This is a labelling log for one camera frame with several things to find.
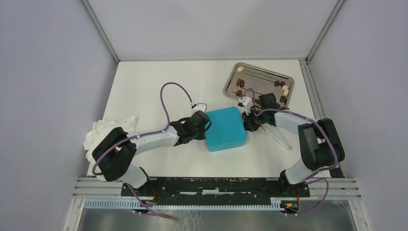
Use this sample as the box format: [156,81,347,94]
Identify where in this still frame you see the steel tray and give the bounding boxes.
[223,63,294,106]

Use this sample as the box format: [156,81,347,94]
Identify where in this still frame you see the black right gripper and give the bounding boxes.
[241,107,266,132]

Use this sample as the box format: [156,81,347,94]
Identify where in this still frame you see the white cloth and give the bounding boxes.
[83,115,138,177]

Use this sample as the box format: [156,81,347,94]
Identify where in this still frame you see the wrist camera white grey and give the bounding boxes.
[191,103,207,113]
[238,96,254,115]

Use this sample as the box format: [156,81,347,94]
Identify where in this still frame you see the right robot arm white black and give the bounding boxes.
[238,93,345,196]

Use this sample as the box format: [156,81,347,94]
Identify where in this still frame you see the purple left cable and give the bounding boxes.
[91,82,195,220]

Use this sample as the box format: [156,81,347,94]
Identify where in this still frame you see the steel serving tongs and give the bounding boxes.
[260,125,293,151]

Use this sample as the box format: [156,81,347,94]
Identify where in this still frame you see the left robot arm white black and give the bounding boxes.
[91,111,212,196]

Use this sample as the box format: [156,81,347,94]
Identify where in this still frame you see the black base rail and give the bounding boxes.
[135,177,310,205]

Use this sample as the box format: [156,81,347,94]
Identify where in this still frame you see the teal box lid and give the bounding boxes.
[205,106,247,152]

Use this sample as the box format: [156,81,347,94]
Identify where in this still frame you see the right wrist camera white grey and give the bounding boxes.
[238,96,254,115]

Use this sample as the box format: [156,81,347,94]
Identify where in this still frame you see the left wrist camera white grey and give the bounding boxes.
[191,103,207,113]

